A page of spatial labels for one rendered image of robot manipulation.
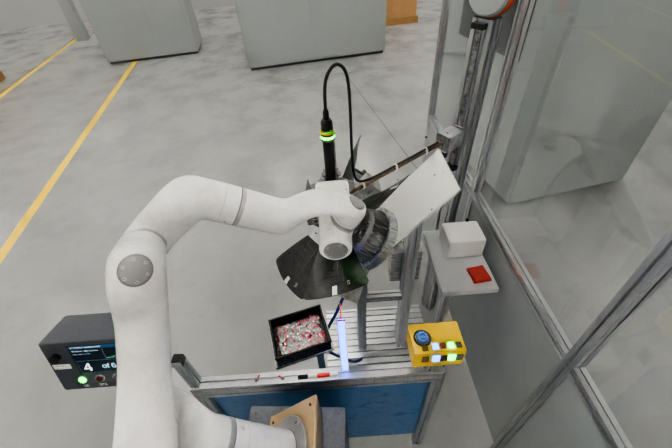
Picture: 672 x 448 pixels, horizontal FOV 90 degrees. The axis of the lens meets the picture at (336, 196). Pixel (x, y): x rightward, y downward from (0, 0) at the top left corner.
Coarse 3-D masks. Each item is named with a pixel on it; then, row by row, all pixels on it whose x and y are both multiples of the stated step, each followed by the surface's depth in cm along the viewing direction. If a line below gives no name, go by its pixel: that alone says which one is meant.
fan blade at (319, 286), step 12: (324, 264) 116; (336, 264) 115; (348, 264) 114; (360, 264) 113; (312, 276) 115; (324, 276) 113; (336, 276) 111; (348, 276) 110; (360, 276) 109; (312, 288) 112; (324, 288) 110; (348, 288) 106
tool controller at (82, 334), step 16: (64, 320) 99; (80, 320) 99; (96, 320) 98; (112, 320) 98; (48, 336) 94; (64, 336) 94; (80, 336) 93; (96, 336) 93; (112, 336) 92; (48, 352) 93; (64, 352) 93; (80, 352) 93; (96, 352) 93; (112, 352) 93; (64, 368) 96; (112, 368) 96; (64, 384) 98; (80, 384) 98; (96, 384) 99; (112, 384) 99
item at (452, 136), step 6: (450, 126) 144; (456, 126) 143; (438, 132) 141; (444, 132) 140; (450, 132) 140; (456, 132) 140; (462, 132) 140; (438, 138) 142; (444, 138) 139; (450, 138) 137; (456, 138) 139; (462, 138) 143; (444, 144) 140; (450, 144) 139; (456, 144) 142; (444, 150) 142; (450, 150) 141
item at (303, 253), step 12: (300, 240) 139; (312, 240) 137; (288, 252) 143; (300, 252) 139; (312, 252) 136; (288, 264) 142; (300, 264) 138; (312, 264) 136; (300, 276) 138; (300, 288) 137
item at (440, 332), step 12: (420, 324) 109; (432, 324) 109; (444, 324) 109; (456, 324) 109; (408, 336) 110; (432, 336) 106; (444, 336) 106; (456, 336) 106; (408, 348) 112; (420, 348) 103; (432, 348) 103; (456, 348) 103; (420, 360) 105; (456, 360) 106
